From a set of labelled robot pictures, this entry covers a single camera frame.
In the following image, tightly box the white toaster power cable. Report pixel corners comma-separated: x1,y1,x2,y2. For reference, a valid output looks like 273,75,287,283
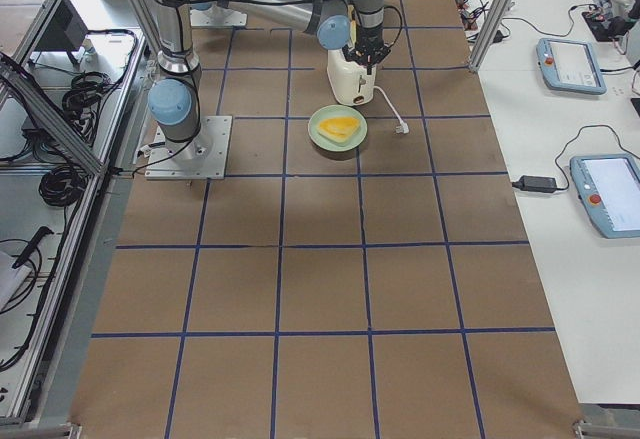
374,86,410,136

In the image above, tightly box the aluminium frame post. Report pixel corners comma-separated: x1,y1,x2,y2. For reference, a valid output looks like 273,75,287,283
468,0,511,73

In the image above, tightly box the black power adapter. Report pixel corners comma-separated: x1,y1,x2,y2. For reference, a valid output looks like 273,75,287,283
512,175,558,193

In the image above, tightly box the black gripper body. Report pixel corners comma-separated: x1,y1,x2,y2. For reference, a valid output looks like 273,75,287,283
345,24,391,65

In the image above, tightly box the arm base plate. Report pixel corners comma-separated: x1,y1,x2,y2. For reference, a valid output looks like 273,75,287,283
190,5,247,29
144,116,232,180

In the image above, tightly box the far blue teach pendant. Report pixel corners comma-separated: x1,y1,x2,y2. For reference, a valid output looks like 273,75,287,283
536,38,607,95

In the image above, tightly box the white two-slot toaster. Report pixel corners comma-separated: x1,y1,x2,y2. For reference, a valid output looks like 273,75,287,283
327,50,377,106

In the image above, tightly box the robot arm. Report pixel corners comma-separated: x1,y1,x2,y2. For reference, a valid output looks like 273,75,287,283
155,0,391,106

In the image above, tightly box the light green round plate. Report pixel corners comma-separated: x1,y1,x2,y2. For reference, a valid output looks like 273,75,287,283
308,105,368,152

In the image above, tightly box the triangular toast on plate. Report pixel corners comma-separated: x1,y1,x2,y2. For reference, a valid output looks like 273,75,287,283
317,116,360,143

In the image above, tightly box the blue teach pendant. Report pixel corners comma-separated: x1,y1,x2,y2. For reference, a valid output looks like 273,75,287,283
569,153,639,239
536,38,607,95

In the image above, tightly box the near blue teach pendant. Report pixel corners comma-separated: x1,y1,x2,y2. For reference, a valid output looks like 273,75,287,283
569,153,639,239

